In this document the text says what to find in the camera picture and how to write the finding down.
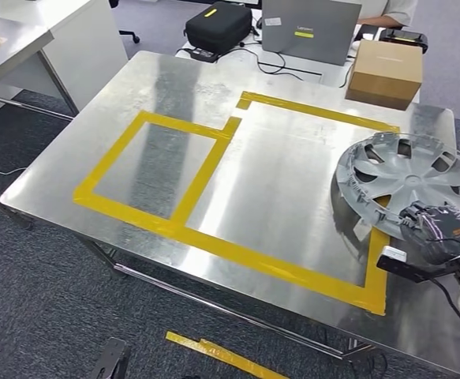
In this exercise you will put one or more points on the yellow floor tape marking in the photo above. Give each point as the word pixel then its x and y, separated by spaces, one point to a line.
pixel 221 353

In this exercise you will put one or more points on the person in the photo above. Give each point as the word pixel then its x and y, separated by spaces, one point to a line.
pixel 395 8

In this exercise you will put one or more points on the steel workbench table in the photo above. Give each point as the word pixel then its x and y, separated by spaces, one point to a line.
pixel 55 178

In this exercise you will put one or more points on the person's forearm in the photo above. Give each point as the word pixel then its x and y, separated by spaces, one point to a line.
pixel 379 21

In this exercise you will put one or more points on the brown cardboard box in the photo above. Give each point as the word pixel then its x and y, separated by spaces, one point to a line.
pixel 383 73

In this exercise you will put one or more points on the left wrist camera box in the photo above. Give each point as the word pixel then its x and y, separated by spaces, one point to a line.
pixel 113 358

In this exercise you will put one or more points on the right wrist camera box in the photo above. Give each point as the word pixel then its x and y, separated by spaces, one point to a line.
pixel 403 264

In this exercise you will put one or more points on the silver plastic wheel hubcap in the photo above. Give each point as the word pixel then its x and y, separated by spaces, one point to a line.
pixel 411 178

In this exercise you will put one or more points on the grey laptop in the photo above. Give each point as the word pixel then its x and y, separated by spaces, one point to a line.
pixel 312 42

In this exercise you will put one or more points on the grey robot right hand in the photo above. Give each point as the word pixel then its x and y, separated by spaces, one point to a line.
pixel 438 235

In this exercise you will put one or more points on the black device with yellow strip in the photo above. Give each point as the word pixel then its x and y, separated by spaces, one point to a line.
pixel 403 39

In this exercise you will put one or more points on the black zipper case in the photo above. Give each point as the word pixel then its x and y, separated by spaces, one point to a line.
pixel 218 29

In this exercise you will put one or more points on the black power brick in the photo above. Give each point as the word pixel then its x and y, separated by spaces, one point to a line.
pixel 203 55

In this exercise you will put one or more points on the steel side table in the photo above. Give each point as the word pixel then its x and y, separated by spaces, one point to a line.
pixel 9 52

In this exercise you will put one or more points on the black office chair base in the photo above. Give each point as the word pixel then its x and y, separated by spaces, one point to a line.
pixel 129 34

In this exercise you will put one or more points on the white desk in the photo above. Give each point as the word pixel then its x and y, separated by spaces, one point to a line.
pixel 245 65

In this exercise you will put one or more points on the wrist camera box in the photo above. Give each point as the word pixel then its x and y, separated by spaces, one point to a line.
pixel 113 358
pixel 403 264

